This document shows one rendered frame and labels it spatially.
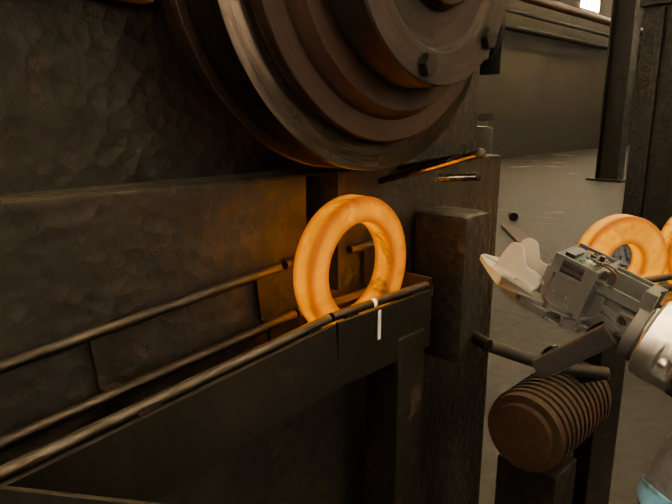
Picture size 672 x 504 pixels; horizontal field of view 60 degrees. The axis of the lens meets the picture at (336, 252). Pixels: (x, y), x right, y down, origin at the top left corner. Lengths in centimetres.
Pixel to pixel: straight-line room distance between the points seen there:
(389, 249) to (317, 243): 14
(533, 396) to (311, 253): 44
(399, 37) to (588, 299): 35
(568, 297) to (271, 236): 36
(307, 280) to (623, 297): 35
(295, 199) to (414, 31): 26
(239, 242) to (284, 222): 7
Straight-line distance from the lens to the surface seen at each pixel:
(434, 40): 67
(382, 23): 59
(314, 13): 59
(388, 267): 80
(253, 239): 72
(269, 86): 60
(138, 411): 57
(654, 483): 75
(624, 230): 106
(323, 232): 69
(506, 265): 75
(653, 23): 492
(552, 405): 95
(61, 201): 60
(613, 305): 72
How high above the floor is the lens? 95
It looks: 13 degrees down
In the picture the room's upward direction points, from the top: straight up
